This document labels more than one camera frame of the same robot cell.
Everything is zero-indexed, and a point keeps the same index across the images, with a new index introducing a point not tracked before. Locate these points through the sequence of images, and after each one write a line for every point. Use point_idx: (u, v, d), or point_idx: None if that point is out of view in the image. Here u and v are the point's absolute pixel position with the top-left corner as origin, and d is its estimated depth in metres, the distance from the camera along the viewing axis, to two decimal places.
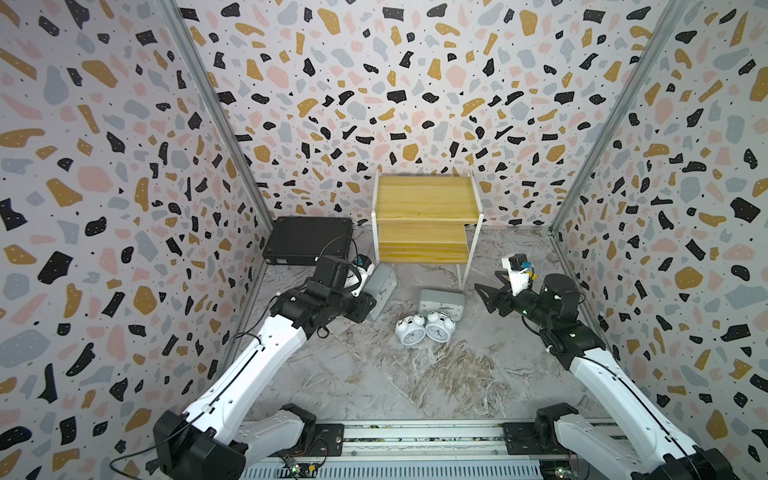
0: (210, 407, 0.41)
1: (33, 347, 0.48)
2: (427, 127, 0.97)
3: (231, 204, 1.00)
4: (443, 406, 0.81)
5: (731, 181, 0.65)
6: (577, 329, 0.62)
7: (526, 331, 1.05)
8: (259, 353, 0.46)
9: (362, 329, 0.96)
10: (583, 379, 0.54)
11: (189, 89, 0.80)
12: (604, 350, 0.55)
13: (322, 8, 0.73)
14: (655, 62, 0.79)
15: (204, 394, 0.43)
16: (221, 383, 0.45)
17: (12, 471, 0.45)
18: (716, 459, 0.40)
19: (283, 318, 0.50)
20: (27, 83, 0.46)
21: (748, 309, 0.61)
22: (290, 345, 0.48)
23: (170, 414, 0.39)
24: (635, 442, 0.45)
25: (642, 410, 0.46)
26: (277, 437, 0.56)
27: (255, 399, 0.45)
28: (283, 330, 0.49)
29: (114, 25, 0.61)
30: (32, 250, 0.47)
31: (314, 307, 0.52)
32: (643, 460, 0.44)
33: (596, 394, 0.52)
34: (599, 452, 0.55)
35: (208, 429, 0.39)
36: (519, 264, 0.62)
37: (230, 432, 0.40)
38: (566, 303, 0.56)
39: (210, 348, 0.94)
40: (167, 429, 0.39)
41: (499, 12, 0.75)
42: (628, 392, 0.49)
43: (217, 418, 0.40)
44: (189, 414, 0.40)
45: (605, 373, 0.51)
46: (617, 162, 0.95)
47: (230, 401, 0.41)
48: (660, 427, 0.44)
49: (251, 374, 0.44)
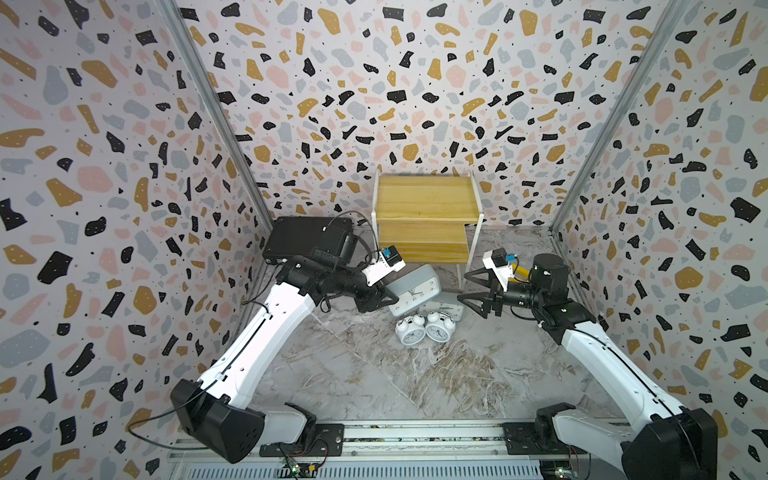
0: (223, 375, 0.41)
1: (33, 346, 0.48)
2: (427, 127, 0.97)
3: (231, 204, 1.00)
4: (443, 406, 0.81)
5: (731, 181, 0.65)
6: (568, 304, 0.63)
7: (525, 331, 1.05)
8: (267, 321, 0.45)
9: (362, 329, 0.96)
10: (574, 351, 0.55)
11: (189, 89, 0.80)
12: (596, 324, 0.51)
13: (322, 8, 0.73)
14: (655, 62, 0.79)
15: (216, 363, 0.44)
16: (232, 351, 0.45)
17: (12, 471, 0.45)
18: (702, 418, 0.41)
19: (290, 285, 0.49)
20: (27, 83, 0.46)
21: (748, 309, 0.61)
22: (298, 312, 0.47)
23: (185, 382, 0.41)
24: (624, 407, 0.46)
25: (631, 375, 0.47)
26: (284, 425, 0.57)
27: (268, 365, 0.45)
28: (288, 297, 0.47)
29: (114, 25, 0.61)
30: (32, 250, 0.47)
31: (320, 274, 0.50)
32: (632, 423, 0.45)
33: (586, 365, 0.53)
34: (592, 436, 0.55)
35: (222, 397, 0.39)
36: (503, 257, 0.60)
37: (245, 397, 0.41)
38: (556, 279, 0.58)
39: (210, 348, 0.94)
40: (183, 395, 0.39)
41: (499, 12, 0.75)
42: (618, 360, 0.50)
43: (230, 386, 0.40)
44: (203, 382, 0.40)
45: (595, 343, 0.53)
46: (617, 162, 0.95)
47: (242, 370, 0.41)
48: (648, 390, 0.45)
49: (260, 341, 0.44)
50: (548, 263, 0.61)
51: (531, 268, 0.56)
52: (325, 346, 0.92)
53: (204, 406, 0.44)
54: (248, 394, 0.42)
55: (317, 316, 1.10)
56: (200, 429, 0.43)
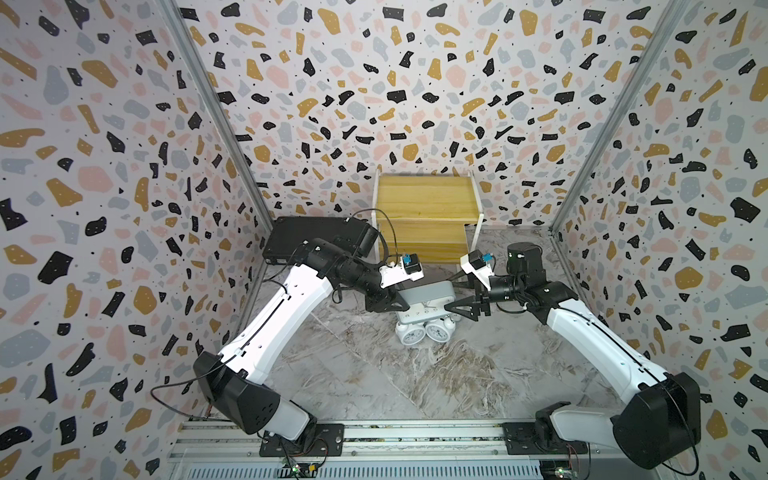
0: (242, 350, 0.42)
1: (33, 347, 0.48)
2: (427, 127, 0.97)
3: (231, 204, 1.00)
4: (443, 406, 0.81)
5: (731, 181, 0.65)
6: (551, 284, 0.64)
7: (526, 331, 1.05)
8: (286, 301, 0.46)
9: (362, 329, 0.96)
10: (561, 329, 0.55)
11: (189, 89, 0.80)
12: (578, 301, 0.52)
13: (322, 8, 0.73)
14: (655, 61, 0.79)
15: (236, 339, 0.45)
16: (251, 329, 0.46)
17: (12, 471, 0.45)
18: (685, 383, 0.43)
19: (309, 267, 0.49)
20: (27, 83, 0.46)
21: (748, 310, 0.61)
22: (316, 295, 0.48)
23: (206, 355, 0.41)
24: (612, 380, 0.47)
25: (616, 348, 0.48)
26: (289, 417, 0.58)
27: (284, 345, 0.46)
28: (307, 279, 0.48)
29: (114, 25, 0.61)
30: (32, 250, 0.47)
31: (339, 258, 0.49)
32: (622, 395, 0.45)
33: (574, 343, 0.54)
34: (587, 422, 0.56)
35: (240, 371, 0.41)
36: (480, 259, 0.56)
37: (262, 373, 0.42)
38: (530, 261, 0.61)
39: (210, 348, 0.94)
40: (205, 368, 0.41)
41: (499, 12, 0.75)
42: (603, 335, 0.50)
43: (248, 361, 0.41)
44: (223, 356, 0.42)
45: (579, 320, 0.53)
46: (617, 162, 0.95)
47: (261, 347, 0.42)
48: (633, 361, 0.46)
49: (279, 320, 0.44)
50: (521, 247, 0.64)
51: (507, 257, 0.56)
52: (325, 346, 0.92)
53: (223, 379, 0.46)
54: (266, 371, 0.43)
55: (317, 316, 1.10)
56: (219, 400, 0.45)
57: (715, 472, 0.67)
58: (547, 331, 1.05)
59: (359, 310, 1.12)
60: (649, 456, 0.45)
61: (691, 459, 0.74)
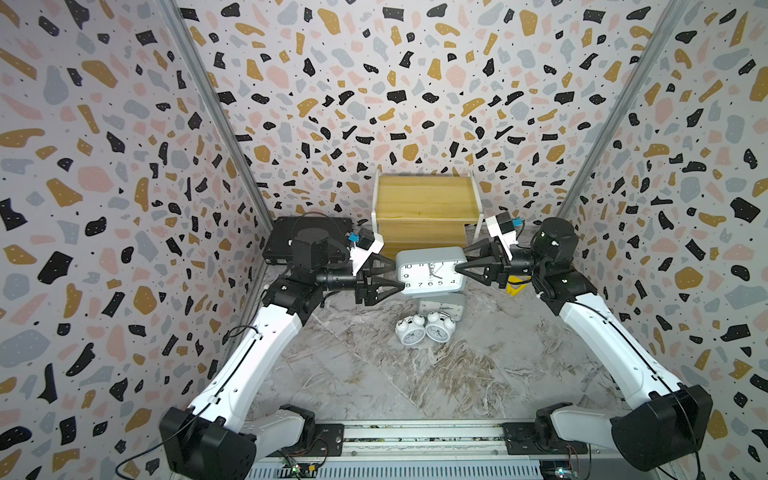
0: (215, 398, 0.41)
1: (33, 347, 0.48)
2: (427, 127, 0.97)
3: (231, 204, 1.00)
4: (443, 406, 0.81)
5: (731, 181, 0.65)
6: (569, 274, 0.60)
7: (525, 330, 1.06)
8: (257, 342, 0.46)
9: (362, 329, 0.96)
10: (573, 323, 0.53)
11: (189, 89, 0.80)
12: (597, 296, 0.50)
13: (322, 8, 0.73)
14: (655, 62, 0.79)
15: (208, 386, 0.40)
16: (224, 373, 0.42)
17: (12, 471, 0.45)
18: (698, 394, 0.41)
19: (277, 306, 0.50)
20: (27, 83, 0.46)
21: (748, 309, 0.61)
22: (288, 332, 0.49)
23: (174, 410, 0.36)
24: (619, 380, 0.46)
25: (631, 351, 0.46)
26: (280, 432, 0.56)
27: (262, 385, 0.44)
28: (278, 316, 0.49)
29: (115, 26, 0.61)
30: (32, 250, 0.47)
31: (307, 292, 0.52)
32: (628, 398, 0.45)
33: (584, 338, 0.52)
34: (585, 424, 0.56)
35: (217, 419, 0.39)
36: (510, 223, 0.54)
37: (240, 419, 0.41)
38: (563, 249, 0.53)
39: (210, 348, 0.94)
40: (174, 424, 0.38)
41: (499, 12, 0.75)
42: (618, 336, 0.48)
43: (225, 406, 0.40)
44: (196, 407, 0.40)
45: (595, 317, 0.51)
46: (617, 162, 0.95)
47: (236, 390, 0.42)
48: (647, 367, 0.44)
49: (253, 362, 0.44)
50: (558, 232, 0.54)
51: (534, 235, 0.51)
52: (325, 346, 0.92)
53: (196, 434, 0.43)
54: (243, 416, 0.42)
55: (317, 317, 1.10)
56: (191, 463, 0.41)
57: (716, 472, 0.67)
58: (547, 331, 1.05)
59: (359, 310, 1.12)
60: (645, 459, 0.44)
61: (691, 460, 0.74)
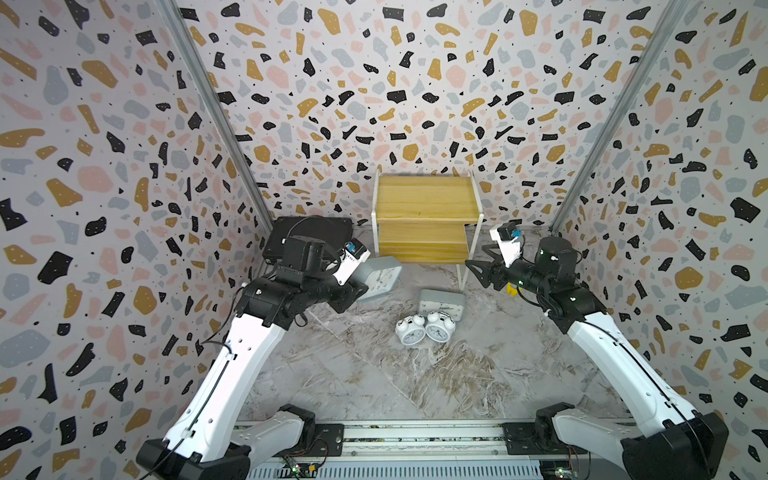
0: (190, 430, 0.38)
1: (33, 346, 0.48)
2: (427, 127, 0.97)
3: (231, 204, 1.00)
4: (443, 406, 0.81)
5: (731, 181, 0.65)
6: (576, 292, 0.59)
7: (525, 330, 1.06)
8: (231, 362, 0.41)
9: (362, 329, 0.96)
10: (582, 344, 0.52)
11: (189, 89, 0.80)
12: (606, 316, 0.52)
13: (322, 8, 0.73)
14: (655, 62, 0.79)
15: (181, 417, 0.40)
16: (198, 401, 0.39)
17: (12, 471, 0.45)
18: (713, 423, 0.40)
19: (252, 318, 0.44)
20: (27, 83, 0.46)
21: (749, 310, 0.61)
22: (264, 347, 0.43)
23: (151, 443, 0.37)
24: (632, 405, 0.45)
25: (643, 376, 0.45)
26: (278, 437, 0.56)
27: (240, 409, 0.42)
28: (251, 332, 0.43)
29: (114, 26, 0.61)
30: (32, 250, 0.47)
31: (287, 296, 0.45)
32: (640, 425, 0.44)
33: (594, 358, 0.51)
34: (591, 434, 0.56)
35: (192, 455, 0.36)
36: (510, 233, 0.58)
37: (220, 446, 0.39)
38: (563, 264, 0.54)
39: (210, 348, 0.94)
40: (153, 458, 0.36)
41: (499, 12, 0.75)
42: (629, 359, 0.47)
43: (200, 439, 0.37)
44: (170, 441, 0.37)
45: (606, 339, 0.49)
46: (617, 162, 0.95)
47: (210, 420, 0.38)
48: (660, 393, 0.43)
49: (228, 385, 0.40)
50: (556, 248, 0.55)
51: (535, 253, 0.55)
52: (325, 346, 0.92)
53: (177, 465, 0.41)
54: (223, 442, 0.39)
55: (317, 317, 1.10)
56: None
57: (715, 472, 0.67)
58: (547, 331, 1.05)
59: (359, 310, 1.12)
60: None
61: None
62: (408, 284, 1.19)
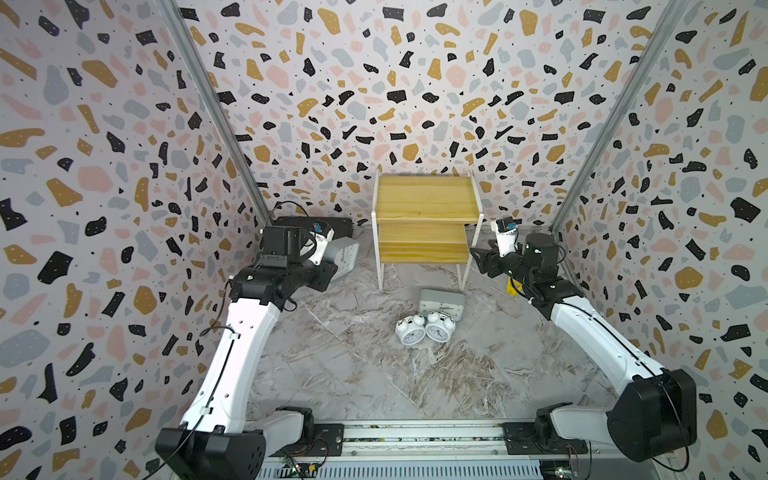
0: (208, 408, 0.39)
1: (33, 346, 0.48)
2: (427, 127, 0.97)
3: (231, 204, 1.00)
4: (443, 406, 0.81)
5: (731, 181, 0.65)
6: (558, 281, 0.64)
7: (526, 330, 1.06)
8: (236, 341, 0.43)
9: (362, 329, 0.96)
10: (562, 324, 0.57)
11: (189, 89, 0.80)
12: (583, 298, 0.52)
13: (322, 8, 0.73)
14: (655, 62, 0.79)
15: (196, 399, 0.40)
16: (209, 382, 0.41)
17: (12, 471, 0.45)
18: (682, 378, 0.43)
19: (248, 299, 0.46)
20: (27, 83, 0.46)
21: (748, 309, 0.61)
22: (266, 324, 0.46)
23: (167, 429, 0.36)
24: (608, 372, 0.48)
25: (616, 343, 0.49)
26: (283, 428, 0.57)
27: (252, 384, 0.44)
28: (252, 311, 0.45)
29: (114, 25, 0.61)
30: (32, 250, 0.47)
31: (277, 278, 0.48)
32: (616, 388, 0.47)
33: (574, 337, 0.55)
34: (585, 421, 0.56)
35: (216, 428, 0.38)
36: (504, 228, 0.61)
37: (240, 420, 0.40)
38: (546, 257, 0.60)
39: (210, 348, 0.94)
40: (172, 441, 0.37)
41: (499, 12, 0.75)
42: (604, 330, 0.51)
43: (220, 414, 0.38)
44: (189, 422, 0.38)
45: (582, 314, 0.55)
46: (617, 162, 0.95)
47: (227, 395, 0.40)
48: (631, 354, 0.47)
49: (237, 363, 0.42)
50: (540, 242, 0.62)
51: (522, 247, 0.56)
52: (325, 346, 0.92)
53: (197, 445, 0.42)
54: (242, 417, 0.41)
55: (317, 316, 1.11)
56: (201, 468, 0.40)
57: (715, 471, 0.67)
58: (547, 331, 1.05)
59: (359, 310, 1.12)
60: (637, 448, 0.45)
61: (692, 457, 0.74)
62: (408, 284, 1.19)
